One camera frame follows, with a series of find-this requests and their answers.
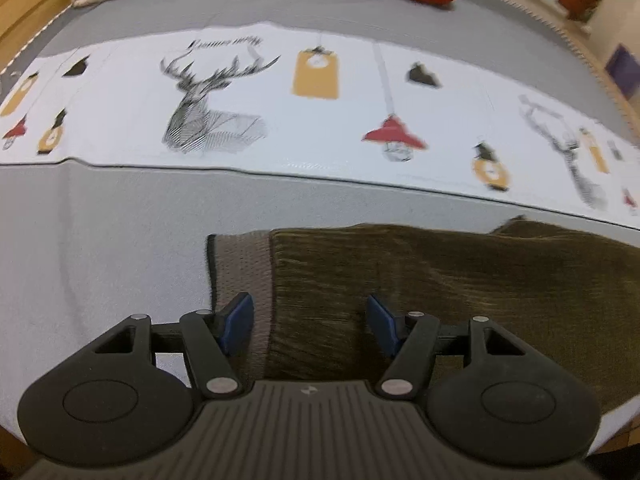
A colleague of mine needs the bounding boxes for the printed grey bed sheet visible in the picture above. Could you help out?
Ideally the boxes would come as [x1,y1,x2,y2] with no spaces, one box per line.
[1,0,639,431]

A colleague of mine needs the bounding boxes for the wooden bed frame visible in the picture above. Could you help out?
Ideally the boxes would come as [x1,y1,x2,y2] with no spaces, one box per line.
[1,0,639,479]

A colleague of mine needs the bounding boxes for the brown corduroy pants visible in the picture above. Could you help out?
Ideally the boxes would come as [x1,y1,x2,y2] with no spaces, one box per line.
[206,218,639,411]

